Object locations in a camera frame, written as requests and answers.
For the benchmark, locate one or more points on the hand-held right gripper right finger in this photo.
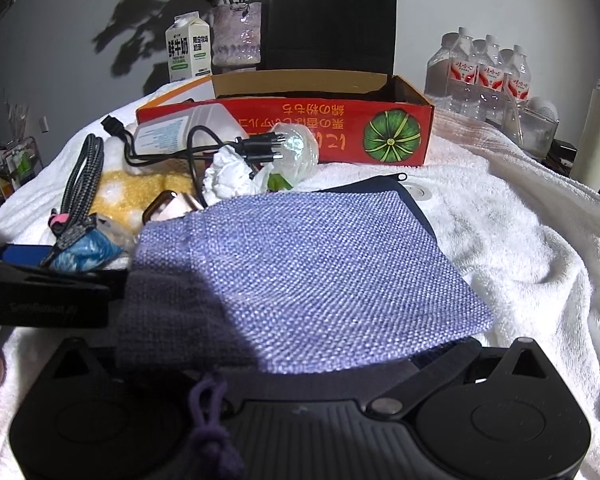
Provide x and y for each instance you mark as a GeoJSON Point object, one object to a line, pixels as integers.
{"type": "Point", "coordinates": [420, 380]}

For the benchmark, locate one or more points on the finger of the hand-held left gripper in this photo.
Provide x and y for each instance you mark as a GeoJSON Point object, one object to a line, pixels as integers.
{"type": "Point", "coordinates": [80, 279]}
{"type": "Point", "coordinates": [25, 253]}

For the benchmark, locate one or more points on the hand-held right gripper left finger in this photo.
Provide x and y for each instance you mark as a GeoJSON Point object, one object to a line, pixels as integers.
{"type": "Point", "coordinates": [65, 362]}

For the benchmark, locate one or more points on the blue patterned packet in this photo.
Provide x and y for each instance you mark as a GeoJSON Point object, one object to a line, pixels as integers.
{"type": "Point", "coordinates": [85, 251]}

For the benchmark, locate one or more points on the yellow white plush toy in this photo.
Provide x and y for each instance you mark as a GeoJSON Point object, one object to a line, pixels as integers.
{"type": "Point", "coordinates": [130, 185]}

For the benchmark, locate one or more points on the pale gold small bottle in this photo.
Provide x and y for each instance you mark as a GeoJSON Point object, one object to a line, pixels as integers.
{"type": "Point", "coordinates": [177, 206]}

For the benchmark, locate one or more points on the navy zip case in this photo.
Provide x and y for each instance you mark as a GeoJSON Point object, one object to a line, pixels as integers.
{"type": "Point", "coordinates": [415, 217]}

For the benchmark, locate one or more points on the white plastic jar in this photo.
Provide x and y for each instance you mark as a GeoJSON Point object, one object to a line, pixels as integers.
{"type": "Point", "coordinates": [175, 130]}

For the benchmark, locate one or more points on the white round disc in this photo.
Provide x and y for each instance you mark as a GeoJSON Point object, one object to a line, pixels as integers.
{"type": "Point", "coordinates": [419, 193]}

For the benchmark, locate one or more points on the clear plastic ball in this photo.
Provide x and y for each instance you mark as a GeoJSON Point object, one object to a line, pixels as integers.
{"type": "Point", "coordinates": [300, 152]}

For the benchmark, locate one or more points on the red cardboard box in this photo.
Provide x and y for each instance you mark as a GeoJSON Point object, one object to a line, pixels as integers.
{"type": "Point", "coordinates": [340, 125]}

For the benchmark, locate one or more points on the white towel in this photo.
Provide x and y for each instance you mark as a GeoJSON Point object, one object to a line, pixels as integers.
{"type": "Point", "coordinates": [530, 260]}

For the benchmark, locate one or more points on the crumpled white paper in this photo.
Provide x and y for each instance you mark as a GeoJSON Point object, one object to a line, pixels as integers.
{"type": "Point", "coordinates": [230, 180]}

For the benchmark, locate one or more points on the white milk carton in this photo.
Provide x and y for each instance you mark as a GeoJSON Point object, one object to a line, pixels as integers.
{"type": "Point", "coordinates": [187, 55]}

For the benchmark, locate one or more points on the purple glass vase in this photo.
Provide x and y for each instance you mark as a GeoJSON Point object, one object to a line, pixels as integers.
{"type": "Point", "coordinates": [237, 35]}

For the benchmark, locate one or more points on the white roll of film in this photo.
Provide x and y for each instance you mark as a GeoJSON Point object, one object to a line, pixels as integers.
{"type": "Point", "coordinates": [595, 135]}

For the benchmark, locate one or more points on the pack of water bottles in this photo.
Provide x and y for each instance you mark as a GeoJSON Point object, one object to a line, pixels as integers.
{"type": "Point", "coordinates": [475, 72]}

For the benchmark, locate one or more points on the black paper bag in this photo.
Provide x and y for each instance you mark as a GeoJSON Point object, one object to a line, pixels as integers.
{"type": "Point", "coordinates": [330, 15]}

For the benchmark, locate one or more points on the white wall socket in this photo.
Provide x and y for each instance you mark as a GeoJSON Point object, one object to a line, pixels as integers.
{"type": "Point", "coordinates": [43, 125]}

